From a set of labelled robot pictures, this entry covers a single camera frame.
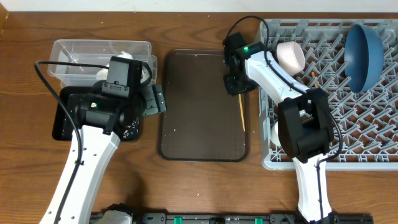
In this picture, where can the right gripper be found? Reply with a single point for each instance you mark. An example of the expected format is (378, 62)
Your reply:
(231, 88)

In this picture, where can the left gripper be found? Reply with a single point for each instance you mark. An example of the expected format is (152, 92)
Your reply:
(156, 98)

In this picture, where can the pink bowl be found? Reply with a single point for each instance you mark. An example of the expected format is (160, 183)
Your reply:
(290, 57)

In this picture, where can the white napkin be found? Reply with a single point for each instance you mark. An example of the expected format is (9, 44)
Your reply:
(103, 73)

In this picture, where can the white cup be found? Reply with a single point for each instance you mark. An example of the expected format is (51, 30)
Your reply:
(275, 135)

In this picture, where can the wooden chopstick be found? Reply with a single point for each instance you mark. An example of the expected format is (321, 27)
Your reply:
(242, 112)
(315, 80)

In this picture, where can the dark blue plate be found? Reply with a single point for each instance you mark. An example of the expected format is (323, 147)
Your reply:
(364, 55)

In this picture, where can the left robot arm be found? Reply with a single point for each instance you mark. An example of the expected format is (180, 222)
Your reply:
(99, 119)

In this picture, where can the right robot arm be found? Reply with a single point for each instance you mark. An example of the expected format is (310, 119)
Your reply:
(304, 124)

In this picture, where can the clear plastic waste bin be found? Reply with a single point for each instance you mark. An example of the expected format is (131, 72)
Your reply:
(95, 52)

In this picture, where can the grey dishwasher rack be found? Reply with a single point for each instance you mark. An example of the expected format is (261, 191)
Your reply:
(368, 120)

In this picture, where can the dark brown serving tray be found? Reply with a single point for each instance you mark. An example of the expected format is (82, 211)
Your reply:
(202, 121)

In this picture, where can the black plastic tray bin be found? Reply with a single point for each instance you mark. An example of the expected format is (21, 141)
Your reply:
(62, 129)

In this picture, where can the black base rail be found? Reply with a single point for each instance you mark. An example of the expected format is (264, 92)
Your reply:
(121, 213)

